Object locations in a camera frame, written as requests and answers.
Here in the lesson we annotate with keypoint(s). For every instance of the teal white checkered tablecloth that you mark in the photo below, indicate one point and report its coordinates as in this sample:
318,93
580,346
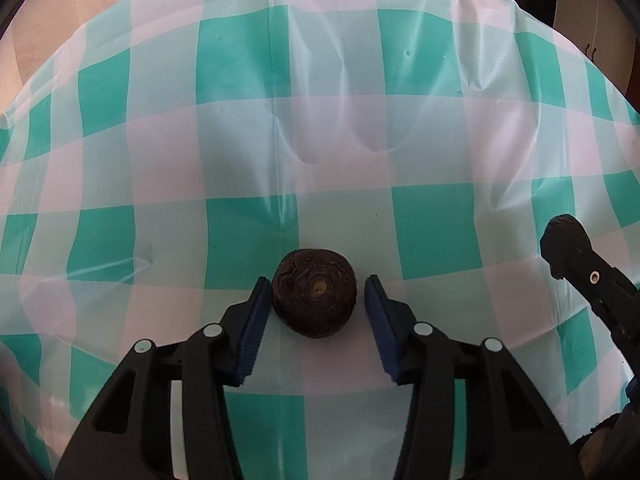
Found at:
171,152

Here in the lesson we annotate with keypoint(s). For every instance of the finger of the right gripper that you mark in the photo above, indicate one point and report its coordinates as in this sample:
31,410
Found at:
609,292

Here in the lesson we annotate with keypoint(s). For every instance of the black gloved hand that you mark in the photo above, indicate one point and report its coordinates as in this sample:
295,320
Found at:
611,449

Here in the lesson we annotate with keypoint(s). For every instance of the dark wrinkled date fruit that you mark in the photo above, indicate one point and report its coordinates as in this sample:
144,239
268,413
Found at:
314,292

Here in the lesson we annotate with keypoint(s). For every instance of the white wall cabinet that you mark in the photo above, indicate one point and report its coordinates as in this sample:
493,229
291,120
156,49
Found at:
597,27

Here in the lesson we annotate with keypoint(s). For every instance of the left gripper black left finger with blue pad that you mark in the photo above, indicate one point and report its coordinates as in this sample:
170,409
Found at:
126,434

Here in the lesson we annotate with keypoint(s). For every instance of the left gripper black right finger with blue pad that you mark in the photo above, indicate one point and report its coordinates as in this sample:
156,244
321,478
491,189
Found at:
510,431

